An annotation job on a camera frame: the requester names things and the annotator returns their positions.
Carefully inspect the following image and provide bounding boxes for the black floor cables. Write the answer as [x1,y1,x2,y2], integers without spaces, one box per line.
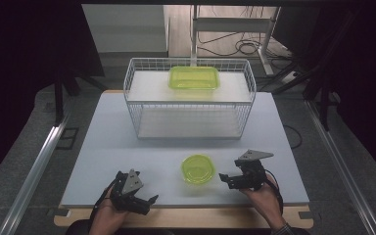
[197,5,295,61]

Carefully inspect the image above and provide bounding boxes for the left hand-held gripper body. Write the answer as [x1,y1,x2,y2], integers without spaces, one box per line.
[110,168,151,215]

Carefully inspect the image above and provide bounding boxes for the dark curtain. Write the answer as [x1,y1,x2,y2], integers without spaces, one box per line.
[0,0,106,191]
[306,0,376,188]

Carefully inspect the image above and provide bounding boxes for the person's right hand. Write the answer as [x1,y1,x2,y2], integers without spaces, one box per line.
[241,174,287,229]

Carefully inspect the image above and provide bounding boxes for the aluminium rail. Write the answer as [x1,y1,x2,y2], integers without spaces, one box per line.
[305,99,376,235]
[0,111,72,235]

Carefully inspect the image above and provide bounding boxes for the white metal desk frame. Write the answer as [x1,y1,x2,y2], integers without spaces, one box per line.
[190,4,282,76]

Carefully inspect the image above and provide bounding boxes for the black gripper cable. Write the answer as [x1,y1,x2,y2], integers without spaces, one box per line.
[263,169,285,215]
[89,187,117,226]

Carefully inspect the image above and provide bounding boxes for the person's left hand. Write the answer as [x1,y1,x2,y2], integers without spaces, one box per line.
[89,192,129,233]

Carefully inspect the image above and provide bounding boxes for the black metal stand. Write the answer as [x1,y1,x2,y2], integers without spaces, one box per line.
[270,9,360,132]
[52,57,110,127]

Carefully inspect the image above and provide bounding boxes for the green round plastic container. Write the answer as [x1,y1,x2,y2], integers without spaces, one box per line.
[180,154,216,185]

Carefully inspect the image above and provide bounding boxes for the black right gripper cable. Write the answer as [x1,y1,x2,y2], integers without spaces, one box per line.
[263,169,285,215]

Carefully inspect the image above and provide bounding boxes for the white power strip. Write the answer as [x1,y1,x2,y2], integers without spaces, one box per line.
[280,70,300,84]

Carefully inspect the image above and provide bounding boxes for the thin black floor cable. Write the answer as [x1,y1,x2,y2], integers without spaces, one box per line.
[283,124,304,151]

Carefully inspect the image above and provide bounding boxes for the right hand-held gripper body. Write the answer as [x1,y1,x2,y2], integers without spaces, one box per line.
[227,149,274,192]

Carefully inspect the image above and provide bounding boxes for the green rectangular plastic container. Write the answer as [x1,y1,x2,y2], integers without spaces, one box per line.
[167,66,221,91]

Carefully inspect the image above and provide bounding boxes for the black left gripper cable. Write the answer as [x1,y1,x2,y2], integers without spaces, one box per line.
[89,187,117,226]

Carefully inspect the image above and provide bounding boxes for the white wire shelf rack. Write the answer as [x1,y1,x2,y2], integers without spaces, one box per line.
[122,57,258,141]

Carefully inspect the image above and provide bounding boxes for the white cabinet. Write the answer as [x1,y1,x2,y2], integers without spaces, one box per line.
[81,3,170,59]

